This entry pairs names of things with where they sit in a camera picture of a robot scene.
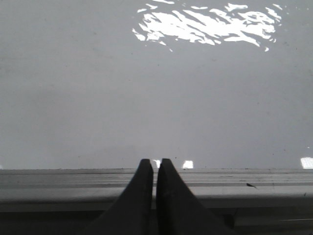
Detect white whiteboard with aluminium frame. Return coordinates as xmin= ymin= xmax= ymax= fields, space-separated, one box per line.
xmin=0 ymin=0 xmax=313 ymax=212

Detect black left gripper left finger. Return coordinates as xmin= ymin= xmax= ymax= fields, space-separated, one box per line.
xmin=82 ymin=159 xmax=153 ymax=235

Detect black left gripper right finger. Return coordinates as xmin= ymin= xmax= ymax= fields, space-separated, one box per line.
xmin=156 ymin=159 xmax=235 ymax=235

